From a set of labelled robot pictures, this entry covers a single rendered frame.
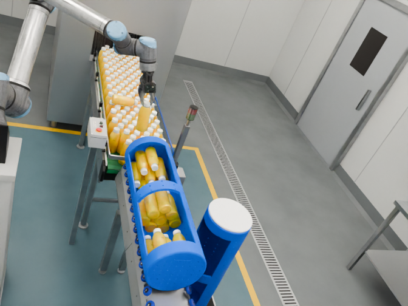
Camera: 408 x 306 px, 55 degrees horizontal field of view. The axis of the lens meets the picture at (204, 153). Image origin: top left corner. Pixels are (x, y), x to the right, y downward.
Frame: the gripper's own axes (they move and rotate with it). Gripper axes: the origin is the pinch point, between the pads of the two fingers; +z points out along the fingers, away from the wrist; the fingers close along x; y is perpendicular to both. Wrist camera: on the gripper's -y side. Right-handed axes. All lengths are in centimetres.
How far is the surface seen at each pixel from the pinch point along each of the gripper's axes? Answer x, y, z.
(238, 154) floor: 158, -187, 152
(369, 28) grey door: 341, -222, 1
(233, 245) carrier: 41, 52, 70
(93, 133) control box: -29.7, -16.1, 24.4
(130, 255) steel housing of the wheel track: -19, 54, 62
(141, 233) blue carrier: -16, 64, 40
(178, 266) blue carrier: -3, 85, 44
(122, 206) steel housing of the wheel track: -18, 18, 57
